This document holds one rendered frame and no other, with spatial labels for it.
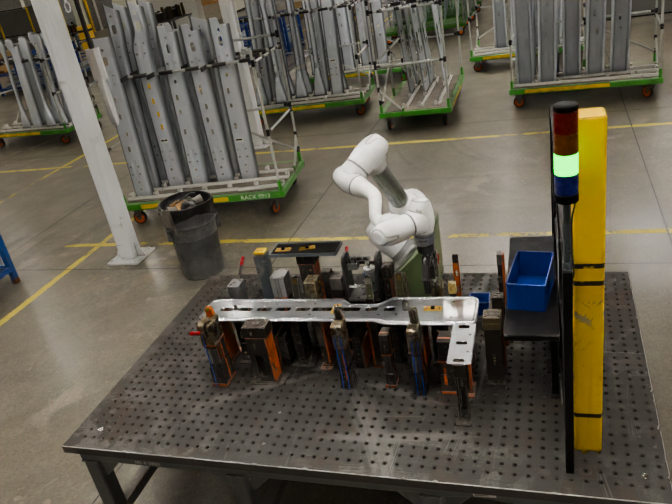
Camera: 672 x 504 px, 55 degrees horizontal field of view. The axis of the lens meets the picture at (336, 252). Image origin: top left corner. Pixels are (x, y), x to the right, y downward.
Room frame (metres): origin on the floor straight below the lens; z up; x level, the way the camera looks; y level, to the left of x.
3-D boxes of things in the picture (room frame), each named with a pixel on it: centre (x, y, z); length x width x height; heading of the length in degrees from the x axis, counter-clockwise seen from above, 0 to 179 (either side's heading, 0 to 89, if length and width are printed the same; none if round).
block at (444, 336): (2.34, -0.40, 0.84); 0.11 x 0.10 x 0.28; 160
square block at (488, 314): (2.33, -0.60, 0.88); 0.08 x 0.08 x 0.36; 70
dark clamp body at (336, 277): (2.90, 0.01, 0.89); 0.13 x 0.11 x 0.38; 160
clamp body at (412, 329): (2.37, -0.27, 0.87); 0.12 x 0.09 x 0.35; 160
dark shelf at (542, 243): (2.58, -0.86, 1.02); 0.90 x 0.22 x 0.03; 160
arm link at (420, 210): (2.54, -0.38, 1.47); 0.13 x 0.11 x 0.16; 119
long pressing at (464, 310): (2.70, 0.07, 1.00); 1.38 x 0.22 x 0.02; 70
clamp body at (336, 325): (2.51, 0.05, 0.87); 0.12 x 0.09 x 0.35; 160
